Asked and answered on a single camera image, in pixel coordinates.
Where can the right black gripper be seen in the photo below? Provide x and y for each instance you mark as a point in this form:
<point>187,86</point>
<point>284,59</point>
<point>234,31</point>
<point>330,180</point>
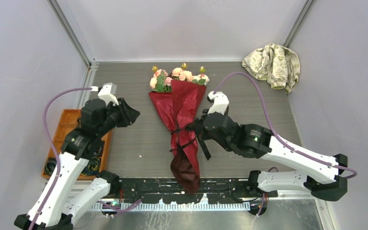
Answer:
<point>202,131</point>

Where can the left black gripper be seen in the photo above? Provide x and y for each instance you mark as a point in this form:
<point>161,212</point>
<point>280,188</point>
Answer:
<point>128,115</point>

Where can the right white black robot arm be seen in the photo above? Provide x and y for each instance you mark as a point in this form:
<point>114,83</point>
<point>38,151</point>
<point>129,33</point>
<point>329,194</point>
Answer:
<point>317,174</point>

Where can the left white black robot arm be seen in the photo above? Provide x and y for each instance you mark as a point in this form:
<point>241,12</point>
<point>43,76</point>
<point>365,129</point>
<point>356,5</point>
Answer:
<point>52,211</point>

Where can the rolled green patterned necktie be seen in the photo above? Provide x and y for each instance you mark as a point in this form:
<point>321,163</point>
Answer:
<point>91,169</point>

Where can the cream patterned cloth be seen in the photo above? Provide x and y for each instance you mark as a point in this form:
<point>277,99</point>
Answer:
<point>275,64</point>

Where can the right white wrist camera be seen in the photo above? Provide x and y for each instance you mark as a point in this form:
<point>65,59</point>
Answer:
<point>220,102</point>

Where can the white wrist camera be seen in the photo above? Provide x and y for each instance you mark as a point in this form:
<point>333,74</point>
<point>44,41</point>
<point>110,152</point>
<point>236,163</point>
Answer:
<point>107,93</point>
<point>220,102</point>

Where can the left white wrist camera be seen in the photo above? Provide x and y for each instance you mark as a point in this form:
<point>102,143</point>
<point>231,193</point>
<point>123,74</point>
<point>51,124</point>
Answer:
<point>107,93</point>

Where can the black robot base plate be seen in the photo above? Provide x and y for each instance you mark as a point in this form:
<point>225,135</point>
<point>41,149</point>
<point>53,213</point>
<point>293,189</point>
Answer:
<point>168,190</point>

